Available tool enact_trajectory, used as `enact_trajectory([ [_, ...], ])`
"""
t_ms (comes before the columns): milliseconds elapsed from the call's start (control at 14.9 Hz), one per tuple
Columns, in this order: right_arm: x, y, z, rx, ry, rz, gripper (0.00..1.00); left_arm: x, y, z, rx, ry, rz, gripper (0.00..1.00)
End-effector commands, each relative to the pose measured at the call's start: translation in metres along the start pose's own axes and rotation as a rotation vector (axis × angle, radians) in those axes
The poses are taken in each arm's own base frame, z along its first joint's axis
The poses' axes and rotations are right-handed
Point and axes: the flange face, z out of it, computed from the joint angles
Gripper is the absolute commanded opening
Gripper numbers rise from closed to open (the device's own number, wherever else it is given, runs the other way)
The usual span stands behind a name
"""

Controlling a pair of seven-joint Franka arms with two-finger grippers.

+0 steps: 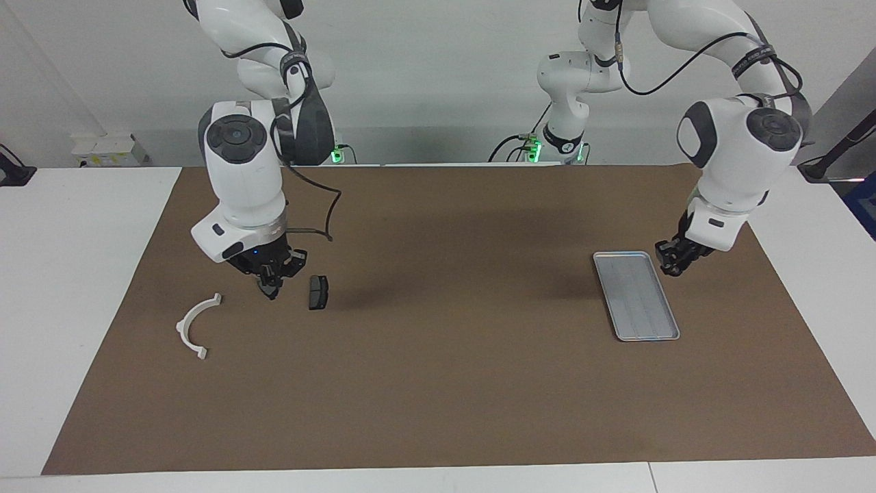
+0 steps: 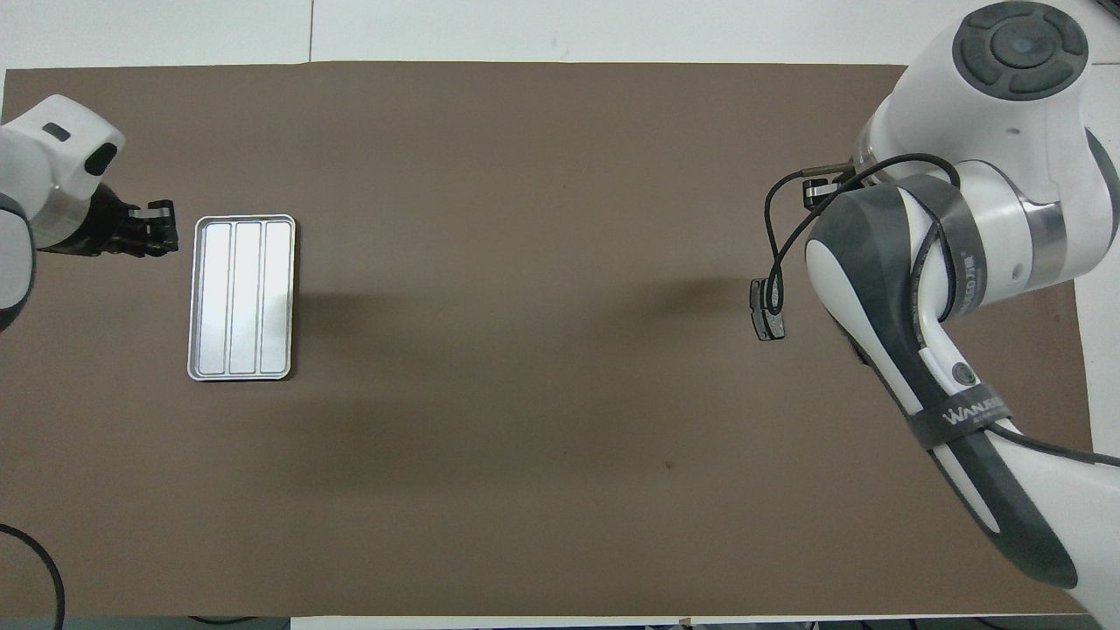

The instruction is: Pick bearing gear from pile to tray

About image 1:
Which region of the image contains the silver metal tray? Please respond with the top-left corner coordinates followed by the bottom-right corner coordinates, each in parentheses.
top-left (593, 251), bottom-right (680, 342)

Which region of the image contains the white curved plastic part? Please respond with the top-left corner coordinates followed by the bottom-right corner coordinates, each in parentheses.
top-left (176, 293), bottom-right (223, 360)

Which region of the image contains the blue crate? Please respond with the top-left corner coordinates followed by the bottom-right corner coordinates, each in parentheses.
top-left (843, 171), bottom-right (876, 240)

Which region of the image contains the white power strip box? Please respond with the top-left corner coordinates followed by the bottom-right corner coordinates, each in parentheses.
top-left (72, 134), bottom-right (148, 167)

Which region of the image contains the brown table mat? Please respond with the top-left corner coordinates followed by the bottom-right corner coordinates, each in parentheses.
top-left (41, 164), bottom-right (876, 475)

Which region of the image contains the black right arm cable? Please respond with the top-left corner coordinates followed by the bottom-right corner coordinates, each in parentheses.
top-left (219, 41), bottom-right (343, 242)

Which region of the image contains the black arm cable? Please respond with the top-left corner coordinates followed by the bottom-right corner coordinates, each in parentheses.
top-left (219, 41), bottom-right (343, 242)
top-left (613, 0), bottom-right (805, 97)

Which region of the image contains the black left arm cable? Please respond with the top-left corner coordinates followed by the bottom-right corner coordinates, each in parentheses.
top-left (613, 0), bottom-right (805, 97)

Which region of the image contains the black clamp mount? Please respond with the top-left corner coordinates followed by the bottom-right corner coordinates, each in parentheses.
top-left (0, 144), bottom-right (36, 187)

